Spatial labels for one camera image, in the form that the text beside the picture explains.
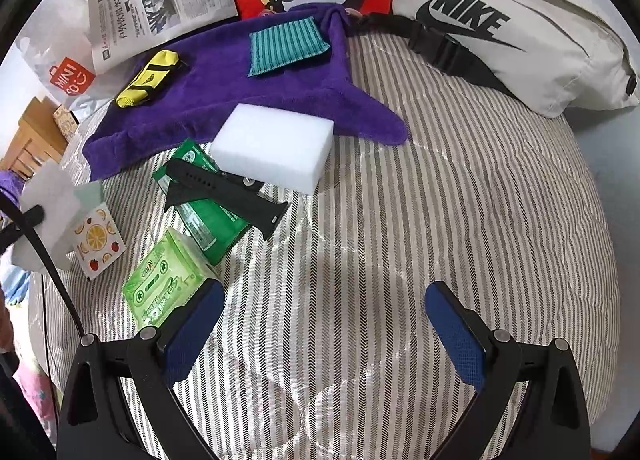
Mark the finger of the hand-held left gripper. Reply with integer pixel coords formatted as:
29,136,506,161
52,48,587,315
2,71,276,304
0,206,46,248

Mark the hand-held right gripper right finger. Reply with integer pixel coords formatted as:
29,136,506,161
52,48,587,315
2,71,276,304
425,281,593,460

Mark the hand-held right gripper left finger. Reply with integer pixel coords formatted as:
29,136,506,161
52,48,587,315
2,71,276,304
55,280,226,460

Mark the white sock mint toe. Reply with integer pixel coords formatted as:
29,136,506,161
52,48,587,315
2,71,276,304
10,162,106,271

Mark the light green tissue pack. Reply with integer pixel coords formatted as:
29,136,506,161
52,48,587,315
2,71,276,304
122,226,221,328

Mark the fruit print tissue pack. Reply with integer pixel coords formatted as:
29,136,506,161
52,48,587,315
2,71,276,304
72,205,126,281

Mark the black watch strap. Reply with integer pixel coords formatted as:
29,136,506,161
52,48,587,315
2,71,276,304
164,160,262,193
162,185,290,241

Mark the white sponge block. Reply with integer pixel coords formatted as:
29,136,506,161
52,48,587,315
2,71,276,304
210,103,335,196

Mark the yellow pouch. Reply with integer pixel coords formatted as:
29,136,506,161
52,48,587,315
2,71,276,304
115,50,186,108

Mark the purple towel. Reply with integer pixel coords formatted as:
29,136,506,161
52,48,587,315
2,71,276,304
82,4,408,181

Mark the teal striped cloth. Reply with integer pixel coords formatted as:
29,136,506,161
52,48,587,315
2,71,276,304
248,17,332,77

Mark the purple plush toy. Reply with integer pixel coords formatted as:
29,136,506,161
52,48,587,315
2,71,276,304
0,170,26,206

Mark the wooden headboard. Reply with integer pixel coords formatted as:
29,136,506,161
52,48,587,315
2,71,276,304
0,96,68,178

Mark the small patterned box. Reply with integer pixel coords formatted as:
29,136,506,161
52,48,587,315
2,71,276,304
52,105,78,143

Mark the striped bed quilt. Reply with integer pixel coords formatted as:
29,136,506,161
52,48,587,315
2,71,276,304
27,30,618,460

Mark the pastel printed pillow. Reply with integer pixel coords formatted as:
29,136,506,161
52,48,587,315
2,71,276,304
0,260,51,421

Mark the white plastic shopping bag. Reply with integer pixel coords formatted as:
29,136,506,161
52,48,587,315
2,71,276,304
17,0,121,113

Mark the folded newspaper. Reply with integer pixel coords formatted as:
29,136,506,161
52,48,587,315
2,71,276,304
87,0,238,76

